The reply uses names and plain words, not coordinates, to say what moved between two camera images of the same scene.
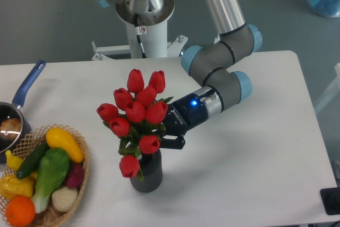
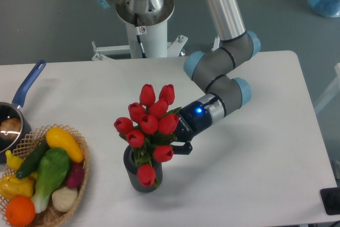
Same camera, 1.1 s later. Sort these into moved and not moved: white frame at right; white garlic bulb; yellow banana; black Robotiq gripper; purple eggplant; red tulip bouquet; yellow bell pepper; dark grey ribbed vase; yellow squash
Moved: red tulip bouquet; black Robotiq gripper; dark grey ribbed vase
Not moved: yellow bell pepper; purple eggplant; white garlic bulb; yellow banana; white frame at right; yellow squash
